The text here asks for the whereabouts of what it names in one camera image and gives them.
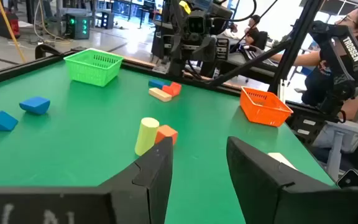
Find black control box with labels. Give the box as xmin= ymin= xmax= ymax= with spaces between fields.
xmin=286 ymin=107 xmax=326 ymax=146

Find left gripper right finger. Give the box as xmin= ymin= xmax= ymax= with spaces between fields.
xmin=226 ymin=136 xmax=358 ymax=224

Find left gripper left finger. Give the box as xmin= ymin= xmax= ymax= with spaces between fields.
xmin=99 ymin=136 xmax=174 ymax=224

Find yellow cylinder block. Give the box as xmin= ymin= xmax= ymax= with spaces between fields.
xmin=134 ymin=116 xmax=160 ymax=157

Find black rounded camera box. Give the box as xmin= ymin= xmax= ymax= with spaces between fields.
xmin=336 ymin=169 xmax=358 ymax=189

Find black box with blue lights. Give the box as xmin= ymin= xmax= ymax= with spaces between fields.
xmin=100 ymin=11 xmax=116 ymax=30

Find orange-red plastic basket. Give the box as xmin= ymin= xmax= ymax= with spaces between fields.
xmin=239 ymin=86 xmax=294 ymax=128

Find long natural wood block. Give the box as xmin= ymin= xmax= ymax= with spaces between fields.
xmin=148 ymin=87 xmax=173 ymax=103

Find red cube block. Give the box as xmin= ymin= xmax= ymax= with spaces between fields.
xmin=154 ymin=124 xmax=179 ymax=146

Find green plastic basket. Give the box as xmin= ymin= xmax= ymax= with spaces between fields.
xmin=63 ymin=47 xmax=125 ymax=88

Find yellow hanging cable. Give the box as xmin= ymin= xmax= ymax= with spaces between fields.
xmin=0 ymin=0 xmax=27 ymax=63

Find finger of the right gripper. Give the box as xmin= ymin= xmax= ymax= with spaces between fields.
xmin=170 ymin=33 xmax=183 ymax=62
xmin=201 ymin=36 xmax=218 ymax=63

